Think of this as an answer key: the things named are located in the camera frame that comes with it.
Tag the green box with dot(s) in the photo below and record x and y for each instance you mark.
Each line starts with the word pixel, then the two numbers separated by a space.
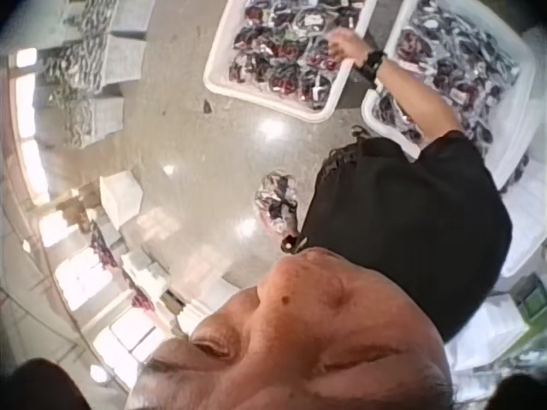
pixel 530 294

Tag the white plastic tray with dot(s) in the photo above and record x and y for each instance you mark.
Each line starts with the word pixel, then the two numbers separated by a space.
pixel 222 81
pixel 519 111

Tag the person's right hand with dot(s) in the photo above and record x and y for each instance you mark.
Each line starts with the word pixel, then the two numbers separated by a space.
pixel 351 46

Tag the row of bins with packets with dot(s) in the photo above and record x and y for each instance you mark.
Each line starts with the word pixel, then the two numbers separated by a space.
pixel 85 68

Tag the person's left hand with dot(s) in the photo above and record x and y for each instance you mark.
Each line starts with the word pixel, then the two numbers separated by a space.
pixel 280 227

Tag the small dark floor scrap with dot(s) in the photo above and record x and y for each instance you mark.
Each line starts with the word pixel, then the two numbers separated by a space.
pixel 207 107

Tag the stack of white boxes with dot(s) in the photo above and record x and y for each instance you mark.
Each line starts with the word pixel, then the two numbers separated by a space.
pixel 128 239

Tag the white table with sheets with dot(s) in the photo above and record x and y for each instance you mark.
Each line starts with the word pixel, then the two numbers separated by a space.
pixel 508 299

